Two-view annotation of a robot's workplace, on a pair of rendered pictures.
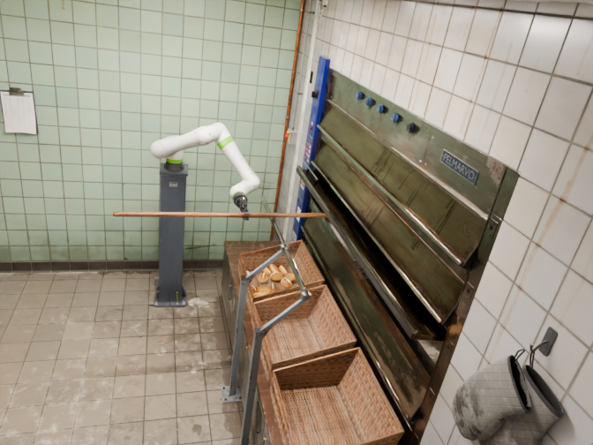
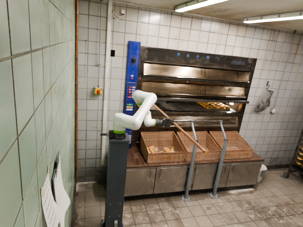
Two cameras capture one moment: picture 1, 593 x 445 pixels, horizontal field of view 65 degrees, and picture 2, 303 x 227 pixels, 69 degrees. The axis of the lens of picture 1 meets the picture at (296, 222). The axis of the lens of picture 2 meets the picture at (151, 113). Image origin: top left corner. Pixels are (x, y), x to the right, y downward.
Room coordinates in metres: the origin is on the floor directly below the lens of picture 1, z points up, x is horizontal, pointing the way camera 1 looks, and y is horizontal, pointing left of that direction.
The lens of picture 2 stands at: (2.98, 3.07, 2.14)
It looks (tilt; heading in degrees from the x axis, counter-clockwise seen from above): 17 degrees down; 271
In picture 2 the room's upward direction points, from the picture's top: 6 degrees clockwise
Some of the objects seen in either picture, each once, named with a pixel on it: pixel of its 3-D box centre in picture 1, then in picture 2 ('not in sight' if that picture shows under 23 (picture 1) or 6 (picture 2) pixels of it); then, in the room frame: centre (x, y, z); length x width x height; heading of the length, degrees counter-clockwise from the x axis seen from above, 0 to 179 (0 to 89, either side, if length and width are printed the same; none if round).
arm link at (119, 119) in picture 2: (173, 148); (121, 122); (3.29, 0.99, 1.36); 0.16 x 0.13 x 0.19; 159
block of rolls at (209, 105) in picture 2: not in sight; (211, 103); (1.94, -0.97, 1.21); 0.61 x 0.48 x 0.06; 108
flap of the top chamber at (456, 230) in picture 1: (378, 159); (199, 73); (2.35, -0.37, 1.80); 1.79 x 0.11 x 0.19; 18
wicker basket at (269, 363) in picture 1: (299, 330); (197, 145); (2.24, -0.12, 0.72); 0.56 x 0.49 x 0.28; 19
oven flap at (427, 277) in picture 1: (367, 205); (197, 89); (2.35, -0.37, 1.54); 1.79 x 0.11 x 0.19; 18
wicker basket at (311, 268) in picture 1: (278, 275); (161, 146); (2.81, 0.07, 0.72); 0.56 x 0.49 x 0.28; 19
